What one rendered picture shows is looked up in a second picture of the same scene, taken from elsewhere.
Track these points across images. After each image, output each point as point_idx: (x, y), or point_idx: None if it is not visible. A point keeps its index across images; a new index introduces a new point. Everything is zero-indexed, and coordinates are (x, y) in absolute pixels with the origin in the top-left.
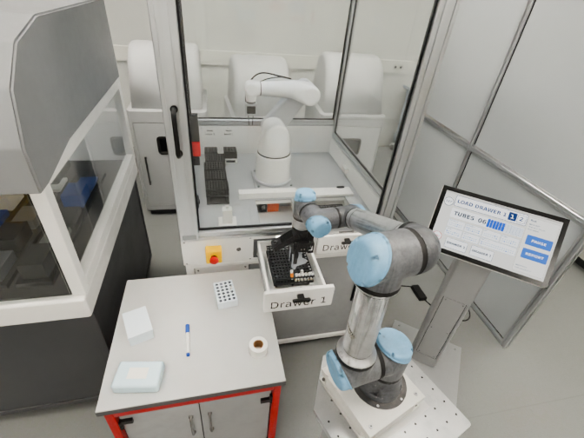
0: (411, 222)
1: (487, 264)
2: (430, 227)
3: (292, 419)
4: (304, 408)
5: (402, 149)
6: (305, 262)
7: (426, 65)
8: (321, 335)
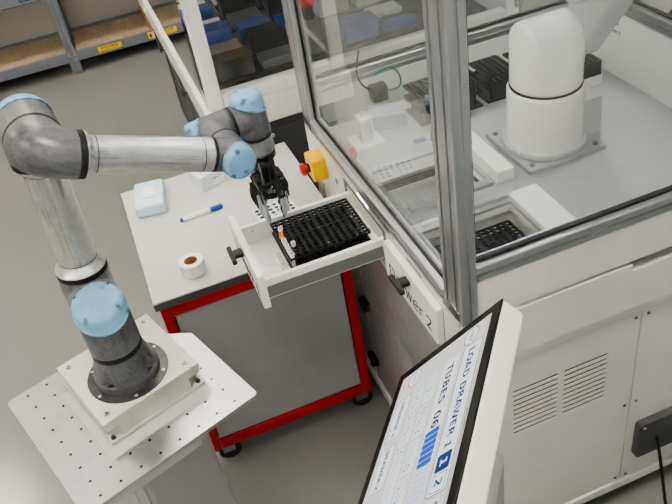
0: (82, 132)
1: (363, 495)
2: (427, 357)
3: (282, 481)
4: (303, 495)
5: (438, 140)
6: (266, 216)
7: None
8: None
